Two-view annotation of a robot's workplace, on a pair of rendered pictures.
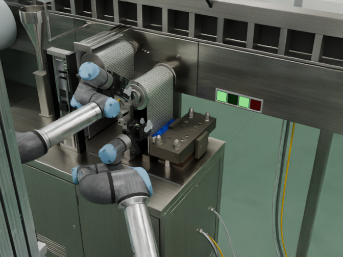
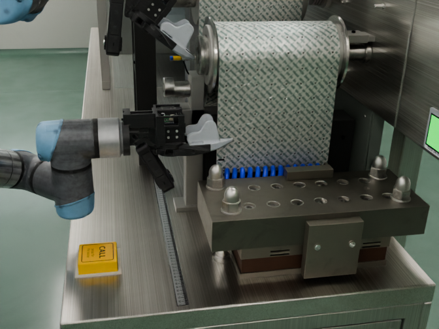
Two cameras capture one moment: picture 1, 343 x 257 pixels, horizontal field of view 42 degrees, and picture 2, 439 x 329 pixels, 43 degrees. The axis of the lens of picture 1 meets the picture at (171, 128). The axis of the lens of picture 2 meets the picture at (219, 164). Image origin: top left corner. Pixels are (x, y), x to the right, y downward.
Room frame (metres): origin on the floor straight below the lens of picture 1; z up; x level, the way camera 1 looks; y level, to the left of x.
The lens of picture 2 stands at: (1.21, -0.63, 1.50)
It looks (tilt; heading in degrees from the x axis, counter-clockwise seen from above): 24 degrees down; 48
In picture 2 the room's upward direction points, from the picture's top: 2 degrees clockwise
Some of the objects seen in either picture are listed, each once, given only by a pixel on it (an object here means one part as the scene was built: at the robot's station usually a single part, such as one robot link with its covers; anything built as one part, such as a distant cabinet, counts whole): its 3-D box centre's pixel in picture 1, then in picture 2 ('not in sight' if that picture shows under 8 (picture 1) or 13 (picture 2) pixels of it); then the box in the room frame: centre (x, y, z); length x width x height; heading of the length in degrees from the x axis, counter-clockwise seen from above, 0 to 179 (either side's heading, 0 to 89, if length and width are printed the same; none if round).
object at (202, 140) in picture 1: (201, 145); (332, 248); (1.92, -0.15, 0.97); 0.10 x 0.03 x 0.11; 149
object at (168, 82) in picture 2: (120, 113); (168, 87); (1.86, 0.24, 1.18); 0.04 x 0.02 x 0.04; 59
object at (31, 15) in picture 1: (33, 14); not in sight; (2.37, 0.73, 1.50); 0.14 x 0.14 x 0.06
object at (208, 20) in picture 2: (135, 95); (208, 55); (1.91, 0.17, 1.25); 0.15 x 0.01 x 0.15; 59
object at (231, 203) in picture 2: (176, 143); (231, 198); (1.80, -0.02, 1.05); 0.04 x 0.04 x 0.04
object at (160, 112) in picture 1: (160, 113); (275, 129); (1.99, 0.05, 1.11); 0.23 x 0.01 x 0.18; 149
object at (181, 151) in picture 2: (144, 133); (187, 147); (1.82, 0.13, 1.09); 0.09 x 0.05 x 0.02; 148
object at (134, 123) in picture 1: (132, 133); (154, 132); (1.78, 0.18, 1.12); 0.12 x 0.08 x 0.09; 149
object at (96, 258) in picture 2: not in sight; (98, 257); (1.63, 0.15, 0.91); 0.07 x 0.07 x 0.02; 59
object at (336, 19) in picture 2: (163, 76); (333, 53); (2.13, 0.04, 1.25); 0.15 x 0.01 x 0.15; 59
